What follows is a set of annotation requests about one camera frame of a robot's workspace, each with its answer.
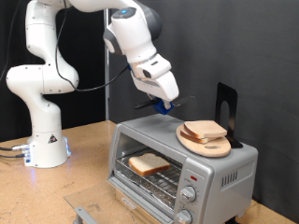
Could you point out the white bread slice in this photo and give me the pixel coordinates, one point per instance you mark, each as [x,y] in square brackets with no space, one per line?
[193,138]
[149,163]

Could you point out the round wooden board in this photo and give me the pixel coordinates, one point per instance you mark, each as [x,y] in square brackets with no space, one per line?
[211,149]

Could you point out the dark grey backdrop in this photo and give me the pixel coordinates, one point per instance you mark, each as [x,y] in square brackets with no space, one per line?
[218,46]

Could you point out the red oven indicator light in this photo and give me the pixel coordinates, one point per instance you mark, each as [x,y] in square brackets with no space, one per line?
[194,178]

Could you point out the black metal bookend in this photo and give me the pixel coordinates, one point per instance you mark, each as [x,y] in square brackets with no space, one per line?
[232,96]

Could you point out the tan bread slice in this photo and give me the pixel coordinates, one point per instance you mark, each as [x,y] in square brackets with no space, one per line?
[205,128]

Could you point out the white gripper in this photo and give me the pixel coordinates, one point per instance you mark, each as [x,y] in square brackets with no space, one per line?
[159,81]

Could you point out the silver oven knob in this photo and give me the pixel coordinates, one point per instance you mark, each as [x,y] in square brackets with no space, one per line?
[188,193]
[183,216]

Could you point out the black curtain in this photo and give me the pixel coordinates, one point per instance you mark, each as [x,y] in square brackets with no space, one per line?
[90,105]

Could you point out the silver toaster oven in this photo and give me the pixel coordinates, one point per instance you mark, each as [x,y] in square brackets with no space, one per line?
[162,133]

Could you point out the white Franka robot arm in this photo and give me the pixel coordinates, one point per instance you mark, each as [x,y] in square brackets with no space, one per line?
[40,81]

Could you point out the metal spatula with blue block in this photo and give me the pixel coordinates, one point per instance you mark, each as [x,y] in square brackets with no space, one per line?
[159,107]

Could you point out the glass oven door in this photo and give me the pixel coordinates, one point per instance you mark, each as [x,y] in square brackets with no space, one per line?
[84,215]

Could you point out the vertical metal pole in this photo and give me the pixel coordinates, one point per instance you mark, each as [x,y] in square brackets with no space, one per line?
[107,102]

